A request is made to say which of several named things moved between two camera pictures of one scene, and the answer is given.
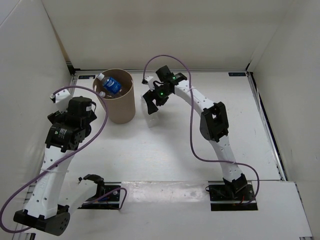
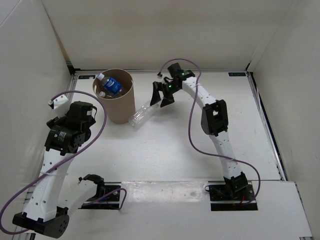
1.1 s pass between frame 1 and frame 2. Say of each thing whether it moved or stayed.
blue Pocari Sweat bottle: stayed
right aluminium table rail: stayed
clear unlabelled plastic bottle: moved
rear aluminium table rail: stayed
